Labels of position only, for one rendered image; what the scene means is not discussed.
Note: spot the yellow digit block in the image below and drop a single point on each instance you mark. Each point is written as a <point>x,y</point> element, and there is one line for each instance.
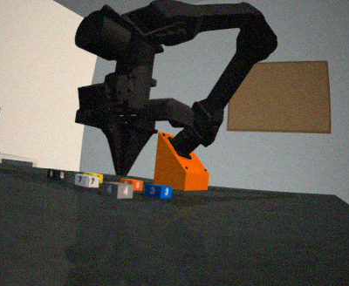
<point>97,175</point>

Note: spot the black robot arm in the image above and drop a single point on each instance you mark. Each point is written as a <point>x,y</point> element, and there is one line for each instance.
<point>134,37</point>

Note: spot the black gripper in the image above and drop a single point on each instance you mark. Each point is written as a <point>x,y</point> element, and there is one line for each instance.
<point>128,134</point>

